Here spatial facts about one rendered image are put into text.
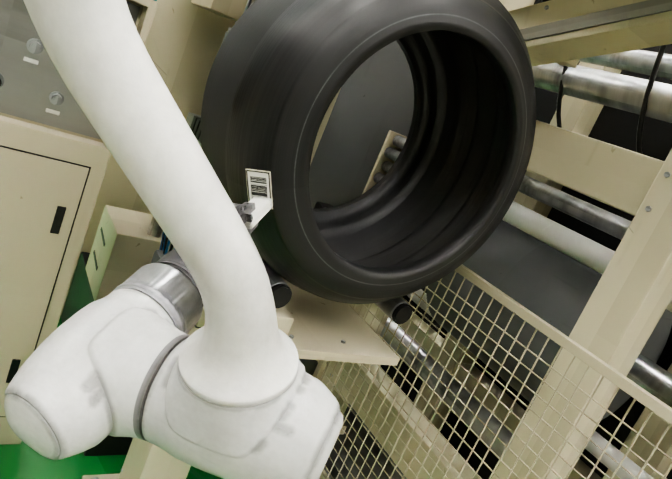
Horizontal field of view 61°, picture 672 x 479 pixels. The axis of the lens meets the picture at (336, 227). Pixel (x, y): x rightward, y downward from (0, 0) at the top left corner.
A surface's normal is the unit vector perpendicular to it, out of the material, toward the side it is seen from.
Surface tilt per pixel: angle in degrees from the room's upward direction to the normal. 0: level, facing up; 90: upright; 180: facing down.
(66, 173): 90
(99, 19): 74
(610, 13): 90
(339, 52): 85
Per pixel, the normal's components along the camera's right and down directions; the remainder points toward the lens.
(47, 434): -0.25, 0.40
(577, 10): -0.80, -0.19
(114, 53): 0.53, 0.08
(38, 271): 0.47, 0.39
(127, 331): 0.21, -0.83
